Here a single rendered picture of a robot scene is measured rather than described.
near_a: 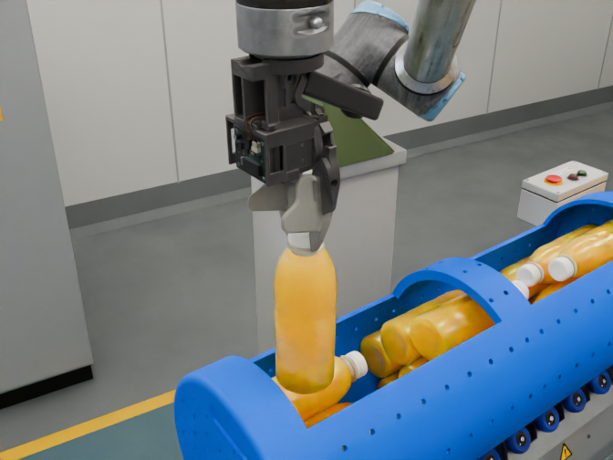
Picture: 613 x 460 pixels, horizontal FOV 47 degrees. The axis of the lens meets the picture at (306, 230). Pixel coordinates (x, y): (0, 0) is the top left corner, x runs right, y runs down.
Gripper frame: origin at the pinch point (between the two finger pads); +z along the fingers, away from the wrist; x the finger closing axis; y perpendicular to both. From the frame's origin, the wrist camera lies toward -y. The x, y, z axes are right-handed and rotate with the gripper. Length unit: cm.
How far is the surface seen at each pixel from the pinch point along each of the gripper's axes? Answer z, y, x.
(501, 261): 33, -57, -15
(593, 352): 31, -45, 13
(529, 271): 29, -53, -6
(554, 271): 26, -53, -1
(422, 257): 143, -184, -150
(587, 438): 55, -52, 11
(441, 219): 143, -222, -172
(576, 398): 45, -50, 9
